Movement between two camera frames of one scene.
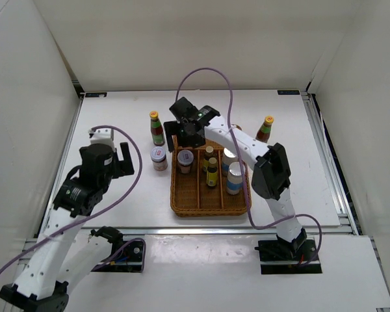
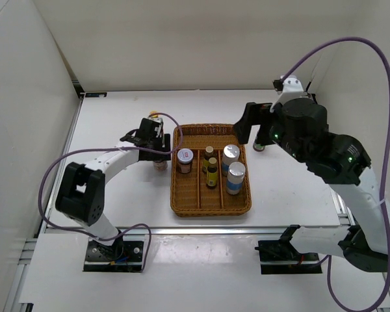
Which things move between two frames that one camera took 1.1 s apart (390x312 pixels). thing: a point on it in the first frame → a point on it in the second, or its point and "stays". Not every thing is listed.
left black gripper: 82,148 → 166,142
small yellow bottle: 208,154 stays
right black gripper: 172,128 → 253,115
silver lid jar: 185,158 stays
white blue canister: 228,157 stays
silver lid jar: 159,158 stays
